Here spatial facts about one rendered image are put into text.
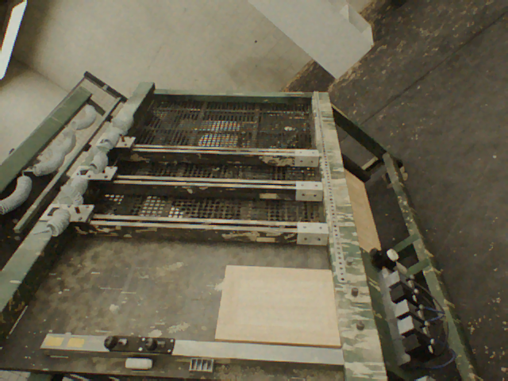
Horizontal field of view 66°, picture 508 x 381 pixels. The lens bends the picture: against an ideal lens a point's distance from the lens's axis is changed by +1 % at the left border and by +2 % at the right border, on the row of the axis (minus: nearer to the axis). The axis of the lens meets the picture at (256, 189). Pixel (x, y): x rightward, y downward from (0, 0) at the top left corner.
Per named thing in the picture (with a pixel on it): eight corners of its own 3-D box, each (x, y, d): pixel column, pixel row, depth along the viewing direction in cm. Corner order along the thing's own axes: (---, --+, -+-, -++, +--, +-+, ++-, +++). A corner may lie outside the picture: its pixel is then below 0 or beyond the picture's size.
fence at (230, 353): (342, 371, 121) (344, 364, 118) (44, 354, 126) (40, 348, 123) (340, 355, 125) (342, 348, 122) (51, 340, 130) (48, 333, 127)
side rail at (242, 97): (310, 111, 271) (312, 97, 265) (155, 108, 277) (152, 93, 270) (309, 106, 278) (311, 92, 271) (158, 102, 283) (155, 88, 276)
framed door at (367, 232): (386, 286, 210) (390, 284, 209) (312, 237, 191) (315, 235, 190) (361, 185, 281) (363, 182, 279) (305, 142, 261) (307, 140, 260)
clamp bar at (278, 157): (317, 169, 206) (322, 129, 191) (98, 162, 212) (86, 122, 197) (317, 159, 214) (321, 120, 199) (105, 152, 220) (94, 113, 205)
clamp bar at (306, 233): (327, 248, 161) (333, 205, 146) (48, 237, 167) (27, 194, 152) (325, 232, 169) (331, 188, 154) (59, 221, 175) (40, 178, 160)
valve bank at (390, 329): (473, 380, 119) (423, 350, 111) (432, 395, 127) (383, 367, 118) (426, 256, 158) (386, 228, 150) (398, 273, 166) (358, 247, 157)
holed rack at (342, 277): (347, 282, 141) (347, 282, 141) (338, 282, 141) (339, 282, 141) (317, 92, 271) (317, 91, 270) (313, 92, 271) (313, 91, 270)
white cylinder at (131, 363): (126, 370, 122) (152, 371, 121) (124, 364, 120) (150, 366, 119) (129, 360, 124) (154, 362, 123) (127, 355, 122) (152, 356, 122)
